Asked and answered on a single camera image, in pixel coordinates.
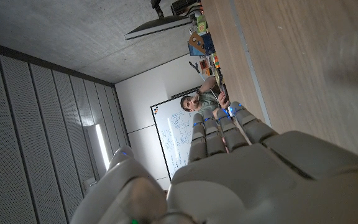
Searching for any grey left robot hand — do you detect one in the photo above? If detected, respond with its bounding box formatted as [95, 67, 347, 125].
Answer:
[70, 101, 358, 224]

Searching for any whiteboard with blue writing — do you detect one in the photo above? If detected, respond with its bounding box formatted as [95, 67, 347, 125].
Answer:
[150, 90, 205, 182]

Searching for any man in green t-shirt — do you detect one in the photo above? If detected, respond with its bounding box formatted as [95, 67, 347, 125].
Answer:
[180, 76, 231, 118]

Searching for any black keyboard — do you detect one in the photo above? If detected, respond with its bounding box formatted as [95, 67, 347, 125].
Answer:
[216, 68, 230, 103]

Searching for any white grabber stick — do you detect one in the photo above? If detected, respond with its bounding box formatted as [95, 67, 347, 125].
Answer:
[188, 61, 227, 107]

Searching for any multicolour puzzle cube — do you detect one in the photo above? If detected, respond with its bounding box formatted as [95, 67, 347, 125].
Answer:
[211, 53, 221, 70]

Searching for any blue flat box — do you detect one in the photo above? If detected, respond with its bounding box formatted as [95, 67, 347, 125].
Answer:
[187, 43, 204, 57]

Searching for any long ceiling light bar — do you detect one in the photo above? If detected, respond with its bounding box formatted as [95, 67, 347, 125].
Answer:
[94, 123, 111, 171]

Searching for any green small box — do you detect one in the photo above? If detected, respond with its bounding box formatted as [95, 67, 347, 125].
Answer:
[196, 15, 208, 34]

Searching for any black computer monitor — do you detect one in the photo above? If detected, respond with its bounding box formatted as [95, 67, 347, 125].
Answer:
[124, 0, 202, 41]

